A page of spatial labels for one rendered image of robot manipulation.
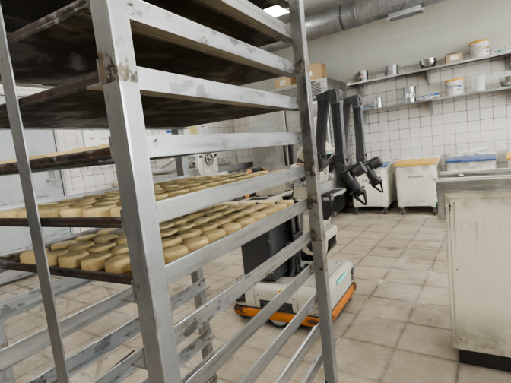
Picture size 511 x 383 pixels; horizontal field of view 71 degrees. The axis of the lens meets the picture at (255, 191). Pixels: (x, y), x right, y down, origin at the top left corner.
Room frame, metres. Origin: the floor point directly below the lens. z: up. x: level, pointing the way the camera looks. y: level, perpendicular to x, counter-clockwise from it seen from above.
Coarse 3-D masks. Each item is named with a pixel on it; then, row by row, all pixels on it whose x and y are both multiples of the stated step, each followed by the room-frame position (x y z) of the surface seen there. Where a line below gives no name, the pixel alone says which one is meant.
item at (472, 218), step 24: (456, 192) 1.57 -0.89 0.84; (480, 192) 1.52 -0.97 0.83; (504, 192) 1.48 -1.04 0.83; (456, 216) 1.57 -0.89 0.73; (480, 216) 1.52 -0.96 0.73; (504, 216) 1.48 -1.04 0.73; (456, 240) 1.57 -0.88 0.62; (480, 240) 1.52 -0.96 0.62; (504, 240) 1.48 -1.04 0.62; (456, 264) 1.57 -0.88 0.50; (480, 264) 1.52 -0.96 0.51; (504, 264) 1.48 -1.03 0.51; (456, 288) 1.58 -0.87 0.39; (480, 288) 1.53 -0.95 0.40; (504, 288) 1.48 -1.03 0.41; (456, 312) 1.58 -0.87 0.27; (480, 312) 1.53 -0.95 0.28; (504, 312) 1.48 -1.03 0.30; (456, 336) 1.58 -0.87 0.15; (480, 336) 1.53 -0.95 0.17; (504, 336) 1.48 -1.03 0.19; (480, 360) 1.56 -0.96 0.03; (504, 360) 1.51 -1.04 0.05
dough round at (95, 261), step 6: (102, 252) 0.62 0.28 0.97; (108, 252) 0.61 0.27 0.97; (84, 258) 0.59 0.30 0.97; (90, 258) 0.58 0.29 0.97; (96, 258) 0.58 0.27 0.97; (102, 258) 0.58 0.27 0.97; (84, 264) 0.57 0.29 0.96; (90, 264) 0.57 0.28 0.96; (96, 264) 0.57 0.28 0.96; (102, 264) 0.58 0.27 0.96; (90, 270) 0.57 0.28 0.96; (96, 270) 0.58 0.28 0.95
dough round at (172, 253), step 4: (164, 248) 0.59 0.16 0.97; (168, 248) 0.59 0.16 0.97; (172, 248) 0.59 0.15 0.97; (176, 248) 0.58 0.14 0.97; (180, 248) 0.58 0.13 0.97; (184, 248) 0.58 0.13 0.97; (164, 252) 0.57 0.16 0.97; (168, 252) 0.56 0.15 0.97; (172, 252) 0.56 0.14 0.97; (176, 252) 0.56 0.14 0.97; (180, 252) 0.56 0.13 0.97; (184, 252) 0.57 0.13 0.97; (188, 252) 0.58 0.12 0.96; (164, 256) 0.56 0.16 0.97; (168, 256) 0.56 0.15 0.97; (172, 256) 0.56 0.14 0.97; (176, 256) 0.56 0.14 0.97; (180, 256) 0.56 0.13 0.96; (168, 260) 0.56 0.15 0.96; (172, 260) 0.56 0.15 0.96
